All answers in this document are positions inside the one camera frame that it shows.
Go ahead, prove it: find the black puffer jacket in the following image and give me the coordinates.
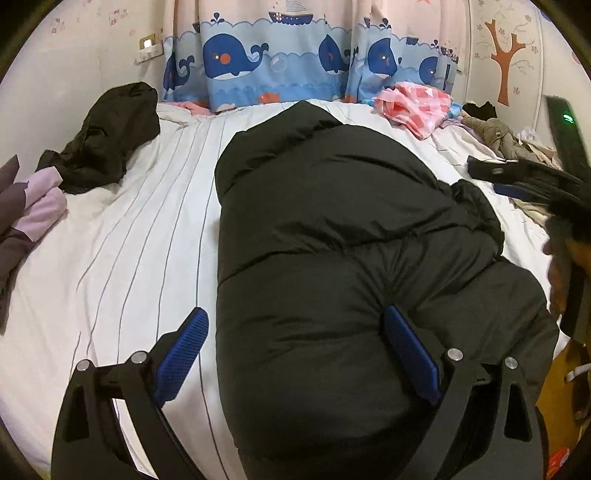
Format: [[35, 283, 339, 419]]
[[215, 101, 558, 479]]

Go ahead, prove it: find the pink checked cloth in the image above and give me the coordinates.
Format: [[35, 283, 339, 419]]
[[373, 82, 453, 140]]

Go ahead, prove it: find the wardrobe with tree decal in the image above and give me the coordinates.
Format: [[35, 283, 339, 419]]
[[466, 0, 590, 146]]

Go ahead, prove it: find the person right hand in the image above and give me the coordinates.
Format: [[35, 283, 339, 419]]
[[543, 219, 590, 319]]

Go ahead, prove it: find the purple lilac jacket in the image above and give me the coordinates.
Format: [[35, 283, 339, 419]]
[[1, 155, 67, 331]]

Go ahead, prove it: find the olive brown garment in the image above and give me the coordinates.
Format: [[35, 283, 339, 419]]
[[461, 102, 536, 161]]

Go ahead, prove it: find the whale pattern curtain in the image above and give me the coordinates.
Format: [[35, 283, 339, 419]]
[[162, 0, 467, 113]]

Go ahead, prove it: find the pink pillow at headboard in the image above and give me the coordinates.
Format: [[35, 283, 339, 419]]
[[171, 101, 213, 116]]

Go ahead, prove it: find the black garment near headboard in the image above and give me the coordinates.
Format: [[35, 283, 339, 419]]
[[37, 82, 160, 194]]

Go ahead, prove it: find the wall socket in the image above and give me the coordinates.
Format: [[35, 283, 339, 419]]
[[134, 34, 163, 65]]

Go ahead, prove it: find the beige puffer jacket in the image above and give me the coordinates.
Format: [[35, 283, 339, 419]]
[[513, 128, 562, 228]]

